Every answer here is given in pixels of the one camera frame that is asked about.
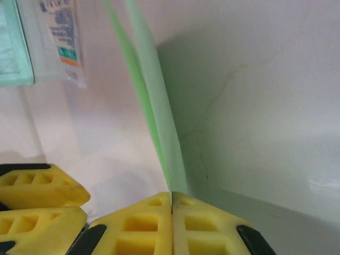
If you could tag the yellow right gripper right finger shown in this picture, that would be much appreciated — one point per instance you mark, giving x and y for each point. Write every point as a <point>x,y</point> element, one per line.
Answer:
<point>207,231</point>

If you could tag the mint green zipper pouch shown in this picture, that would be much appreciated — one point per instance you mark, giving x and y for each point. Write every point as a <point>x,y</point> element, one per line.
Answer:
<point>10,53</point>

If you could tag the small printed sachet packet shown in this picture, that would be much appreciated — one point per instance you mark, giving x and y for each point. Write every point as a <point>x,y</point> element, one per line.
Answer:
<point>63,40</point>

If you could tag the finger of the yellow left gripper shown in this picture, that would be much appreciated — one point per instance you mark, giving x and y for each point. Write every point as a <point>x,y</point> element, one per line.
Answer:
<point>47,233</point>
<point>53,194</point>

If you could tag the light green cloth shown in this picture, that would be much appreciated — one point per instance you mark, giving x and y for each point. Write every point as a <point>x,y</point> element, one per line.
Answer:
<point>148,66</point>

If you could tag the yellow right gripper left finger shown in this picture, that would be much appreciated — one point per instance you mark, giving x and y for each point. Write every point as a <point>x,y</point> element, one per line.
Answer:
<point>138,231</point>

